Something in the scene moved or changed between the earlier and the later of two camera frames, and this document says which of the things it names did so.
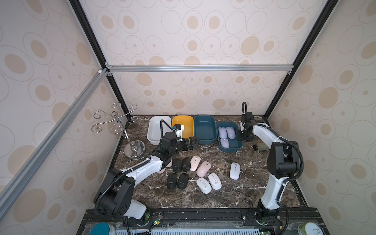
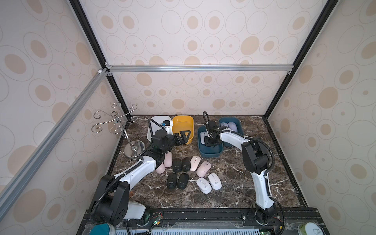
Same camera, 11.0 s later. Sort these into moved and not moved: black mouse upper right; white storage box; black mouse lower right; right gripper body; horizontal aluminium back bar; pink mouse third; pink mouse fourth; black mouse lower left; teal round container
Moved: right gripper body
Not moved: black mouse lower left; pink mouse fourth; teal round container; white storage box; horizontal aluminium back bar; black mouse upper right; pink mouse third; black mouse lower right
